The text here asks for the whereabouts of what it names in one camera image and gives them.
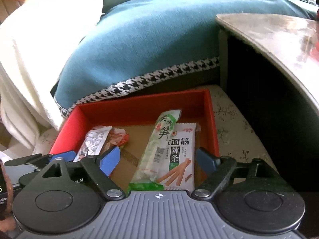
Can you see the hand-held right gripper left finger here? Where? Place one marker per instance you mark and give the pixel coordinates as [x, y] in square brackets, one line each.
[111, 160]

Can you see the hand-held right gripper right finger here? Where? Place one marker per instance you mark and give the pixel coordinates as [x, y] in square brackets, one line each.
[204, 161]

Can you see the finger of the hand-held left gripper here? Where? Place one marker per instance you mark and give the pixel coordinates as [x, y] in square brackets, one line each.
[28, 176]
[67, 155]

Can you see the orange snack packet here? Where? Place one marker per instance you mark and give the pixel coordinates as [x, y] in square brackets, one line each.
[93, 142]

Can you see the white snack packet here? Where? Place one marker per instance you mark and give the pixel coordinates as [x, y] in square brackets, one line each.
[182, 149]

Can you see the long green snack packet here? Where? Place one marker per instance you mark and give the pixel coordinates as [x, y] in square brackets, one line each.
[154, 149]

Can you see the red cardboard box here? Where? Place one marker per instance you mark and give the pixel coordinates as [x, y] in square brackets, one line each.
[139, 104]

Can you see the person's left forearm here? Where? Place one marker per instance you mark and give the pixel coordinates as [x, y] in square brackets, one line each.
[8, 219]

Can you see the red snack packet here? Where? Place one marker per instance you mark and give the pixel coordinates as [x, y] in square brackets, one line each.
[119, 137]

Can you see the white blanket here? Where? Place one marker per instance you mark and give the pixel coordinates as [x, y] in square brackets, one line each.
[37, 54]

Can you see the teal sofa cover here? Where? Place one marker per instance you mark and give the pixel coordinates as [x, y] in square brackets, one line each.
[149, 42]

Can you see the dark side table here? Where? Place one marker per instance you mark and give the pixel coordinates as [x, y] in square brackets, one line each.
[274, 34]

